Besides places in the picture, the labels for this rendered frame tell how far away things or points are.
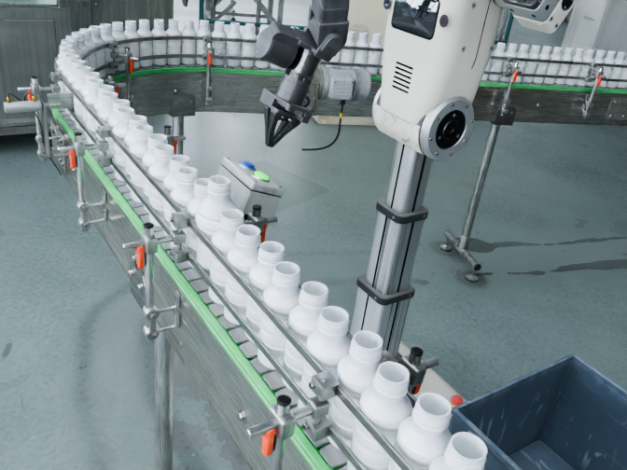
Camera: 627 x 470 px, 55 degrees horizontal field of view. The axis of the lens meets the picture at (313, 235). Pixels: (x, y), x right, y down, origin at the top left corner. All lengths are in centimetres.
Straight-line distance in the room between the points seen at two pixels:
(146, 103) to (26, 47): 175
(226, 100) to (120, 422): 129
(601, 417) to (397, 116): 77
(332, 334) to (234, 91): 187
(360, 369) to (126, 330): 195
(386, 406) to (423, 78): 88
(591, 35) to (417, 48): 544
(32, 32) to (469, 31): 308
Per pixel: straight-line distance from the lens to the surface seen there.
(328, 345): 77
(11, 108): 177
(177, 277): 112
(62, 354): 254
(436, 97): 142
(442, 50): 139
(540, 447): 134
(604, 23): 678
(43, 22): 408
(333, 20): 115
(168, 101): 249
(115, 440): 220
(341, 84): 246
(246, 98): 256
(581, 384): 124
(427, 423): 67
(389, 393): 70
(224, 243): 97
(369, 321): 176
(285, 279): 84
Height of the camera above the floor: 161
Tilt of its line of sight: 29 degrees down
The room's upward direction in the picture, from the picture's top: 8 degrees clockwise
